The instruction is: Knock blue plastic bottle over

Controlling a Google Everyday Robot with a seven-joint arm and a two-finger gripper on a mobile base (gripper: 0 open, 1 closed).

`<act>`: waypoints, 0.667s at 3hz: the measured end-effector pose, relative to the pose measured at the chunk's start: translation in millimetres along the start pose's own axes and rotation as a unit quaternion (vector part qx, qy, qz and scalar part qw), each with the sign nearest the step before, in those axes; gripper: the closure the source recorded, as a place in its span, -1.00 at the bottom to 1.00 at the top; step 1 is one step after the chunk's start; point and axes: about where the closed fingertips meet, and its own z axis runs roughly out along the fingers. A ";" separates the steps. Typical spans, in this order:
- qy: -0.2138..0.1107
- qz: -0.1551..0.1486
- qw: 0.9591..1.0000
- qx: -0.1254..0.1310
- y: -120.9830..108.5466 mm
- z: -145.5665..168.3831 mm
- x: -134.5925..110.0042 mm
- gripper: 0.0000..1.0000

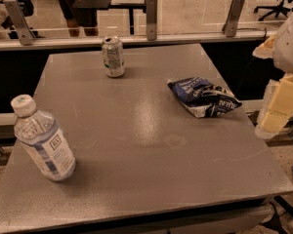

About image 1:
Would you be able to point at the left metal rail bracket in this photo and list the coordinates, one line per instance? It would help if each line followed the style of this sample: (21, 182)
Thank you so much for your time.
(25, 35)

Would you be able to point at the right metal rail bracket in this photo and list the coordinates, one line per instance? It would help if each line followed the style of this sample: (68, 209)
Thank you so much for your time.
(230, 26)

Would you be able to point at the blue crumpled chip bag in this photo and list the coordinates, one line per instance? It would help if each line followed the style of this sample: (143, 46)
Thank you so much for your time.
(202, 98)

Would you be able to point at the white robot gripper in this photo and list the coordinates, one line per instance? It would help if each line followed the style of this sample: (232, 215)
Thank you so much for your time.
(290, 49)

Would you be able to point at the clear plastic water bottle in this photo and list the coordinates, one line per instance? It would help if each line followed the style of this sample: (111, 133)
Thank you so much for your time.
(42, 138)

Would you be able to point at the middle metal rail bracket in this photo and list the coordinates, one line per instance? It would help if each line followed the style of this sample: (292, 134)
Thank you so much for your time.
(151, 20)

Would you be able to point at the metal rail bracket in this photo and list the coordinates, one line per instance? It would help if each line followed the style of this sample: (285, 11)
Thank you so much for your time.
(151, 20)
(25, 35)
(230, 26)

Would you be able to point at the horizontal metal barrier rail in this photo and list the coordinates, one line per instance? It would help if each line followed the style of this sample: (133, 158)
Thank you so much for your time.
(135, 41)

